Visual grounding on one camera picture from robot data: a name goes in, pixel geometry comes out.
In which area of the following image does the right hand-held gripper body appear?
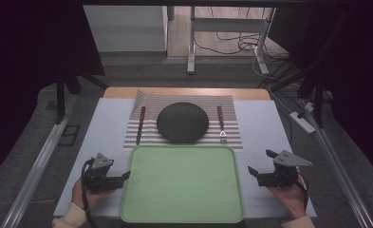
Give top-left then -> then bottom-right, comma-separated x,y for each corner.
257,150 -> 313,188

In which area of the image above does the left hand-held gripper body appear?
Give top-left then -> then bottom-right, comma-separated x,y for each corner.
84,152 -> 125,193

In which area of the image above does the person's left hand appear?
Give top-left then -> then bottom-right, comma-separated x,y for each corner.
71,179 -> 118,211

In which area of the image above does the person's right hand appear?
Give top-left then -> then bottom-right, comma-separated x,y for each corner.
267,181 -> 308,219

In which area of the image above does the white power strip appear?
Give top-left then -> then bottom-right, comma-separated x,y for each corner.
289,110 -> 317,135

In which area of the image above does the white table cover sheet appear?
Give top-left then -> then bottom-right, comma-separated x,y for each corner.
53,97 -> 318,219

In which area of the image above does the green plastic tray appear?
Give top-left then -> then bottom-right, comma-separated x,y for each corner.
120,144 -> 246,224

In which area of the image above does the black stand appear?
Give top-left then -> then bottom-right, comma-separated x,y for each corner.
54,70 -> 110,125
269,61 -> 335,129

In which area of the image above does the striped placemat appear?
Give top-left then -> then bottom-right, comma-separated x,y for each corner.
122,89 -> 244,152

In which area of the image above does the dark round plate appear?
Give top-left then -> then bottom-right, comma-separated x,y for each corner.
156,102 -> 210,144

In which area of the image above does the white cabinet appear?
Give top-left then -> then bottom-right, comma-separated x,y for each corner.
83,4 -> 170,53

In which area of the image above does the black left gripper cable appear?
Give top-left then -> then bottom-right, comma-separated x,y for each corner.
81,158 -> 99,228

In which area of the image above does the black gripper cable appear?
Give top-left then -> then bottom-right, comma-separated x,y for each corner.
296,172 -> 310,213
81,158 -> 99,228

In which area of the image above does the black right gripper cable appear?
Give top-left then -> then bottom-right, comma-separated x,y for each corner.
296,172 -> 310,213

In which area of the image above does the black floor bracket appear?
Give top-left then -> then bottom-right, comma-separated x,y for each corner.
57,124 -> 82,147

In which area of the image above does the wooden-handled table knife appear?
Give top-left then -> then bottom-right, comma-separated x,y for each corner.
135,105 -> 147,147

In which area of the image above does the wooden-handled fork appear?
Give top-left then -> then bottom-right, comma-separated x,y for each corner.
216,104 -> 228,143

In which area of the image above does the metal floor rail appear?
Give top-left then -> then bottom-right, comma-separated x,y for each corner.
301,100 -> 373,228
0,94 -> 78,228

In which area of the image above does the tangle of floor cables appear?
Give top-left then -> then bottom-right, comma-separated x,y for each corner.
193,7 -> 291,65

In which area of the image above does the white desk frame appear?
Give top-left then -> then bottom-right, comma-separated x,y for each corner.
186,6 -> 277,76

